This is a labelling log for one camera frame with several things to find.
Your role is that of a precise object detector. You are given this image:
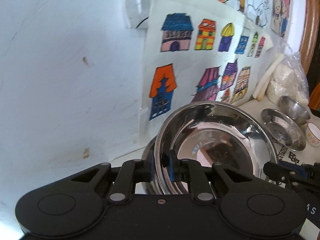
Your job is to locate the brown wooden door frame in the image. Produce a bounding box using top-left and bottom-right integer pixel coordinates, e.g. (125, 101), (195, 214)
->
(299, 0), (319, 74)

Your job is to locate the beige rolled stick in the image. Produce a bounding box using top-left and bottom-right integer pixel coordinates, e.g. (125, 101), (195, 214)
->
(257, 89), (265, 101)

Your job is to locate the small steel plate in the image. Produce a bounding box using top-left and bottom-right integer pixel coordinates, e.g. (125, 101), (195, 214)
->
(260, 108), (306, 151)

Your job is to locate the girl with teddy drawing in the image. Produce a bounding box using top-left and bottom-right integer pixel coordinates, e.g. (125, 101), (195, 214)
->
(271, 0), (291, 38)

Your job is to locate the deep steel bowl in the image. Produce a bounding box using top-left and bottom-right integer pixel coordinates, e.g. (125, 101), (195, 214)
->
(279, 95), (311, 126)

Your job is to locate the plastic bag of buns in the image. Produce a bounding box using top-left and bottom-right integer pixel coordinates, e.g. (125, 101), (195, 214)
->
(266, 43), (310, 106)

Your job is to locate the white rolled stick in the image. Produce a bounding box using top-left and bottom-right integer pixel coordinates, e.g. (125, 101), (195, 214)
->
(252, 53), (284, 100)

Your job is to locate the houses drawing paper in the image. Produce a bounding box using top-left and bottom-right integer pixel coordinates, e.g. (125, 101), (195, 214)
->
(139, 0), (273, 144)

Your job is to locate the large steel plate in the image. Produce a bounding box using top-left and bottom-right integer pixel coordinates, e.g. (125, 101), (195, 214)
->
(153, 101), (278, 194)

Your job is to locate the floral ceramic bowl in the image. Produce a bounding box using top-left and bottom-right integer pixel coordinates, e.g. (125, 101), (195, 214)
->
(305, 122), (320, 147)

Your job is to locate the white printed table cloth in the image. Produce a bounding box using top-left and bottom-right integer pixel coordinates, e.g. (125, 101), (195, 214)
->
(109, 97), (320, 170)

